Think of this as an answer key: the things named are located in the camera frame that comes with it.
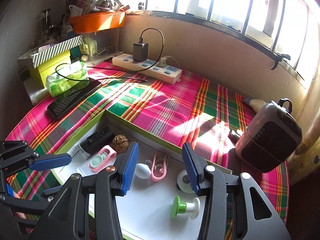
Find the green white suction knob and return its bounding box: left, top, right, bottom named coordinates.
left=170, top=196, right=201, bottom=220

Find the pink case with green disc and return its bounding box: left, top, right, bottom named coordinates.
left=88, top=145, right=117, bottom=173

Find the white panda face toy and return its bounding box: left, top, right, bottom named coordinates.
left=177, top=169, right=194, bottom=193

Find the black folding knife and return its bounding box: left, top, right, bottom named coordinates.
left=78, top=125, right=115, bottom=159

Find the white round ball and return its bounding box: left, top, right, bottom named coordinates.
left=135, top=163, right=151, bottom=179

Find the pink ear hook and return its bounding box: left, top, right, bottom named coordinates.
left=145, top=152, right=168, bottom=183

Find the black smartphone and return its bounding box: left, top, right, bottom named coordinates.
left=47, top=78, right=102, bottom=121

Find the pink black mini heater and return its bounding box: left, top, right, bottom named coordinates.
left=235, top=98, right=302, bottom=173

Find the yellow green box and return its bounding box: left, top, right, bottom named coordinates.
left=28, top=50, right=71, bottom=88

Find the brown carved walnut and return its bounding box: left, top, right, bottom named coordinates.
left=112, top=134, right=130, bottom=153

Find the white shallow cardboard box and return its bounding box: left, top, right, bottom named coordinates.
left=52, top=111, right=205, bottom=239

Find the green tissue pack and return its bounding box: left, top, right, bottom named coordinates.
left=46, top=61, right=88, bottom=98

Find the striped white box lid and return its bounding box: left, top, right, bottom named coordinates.
left=17, top=35, right=83, bottom=68

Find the plaid pink green tablecloth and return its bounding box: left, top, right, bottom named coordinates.
left=8, top=63, right=289, bottom=220

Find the orange tray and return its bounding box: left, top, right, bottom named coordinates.
left=68, top=11, right=125, bottom=34

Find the black window latch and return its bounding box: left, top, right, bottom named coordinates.
left=271, top=53, right=291, bottom=70

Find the black charger adapter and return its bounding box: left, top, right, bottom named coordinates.
left=132, top=37, right=149, bottom=62

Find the white power strip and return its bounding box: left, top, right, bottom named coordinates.
left=112, top=54, right=182, bottom=85

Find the black charging cable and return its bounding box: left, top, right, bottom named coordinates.
left=55, top=28, right=165, bottom=83

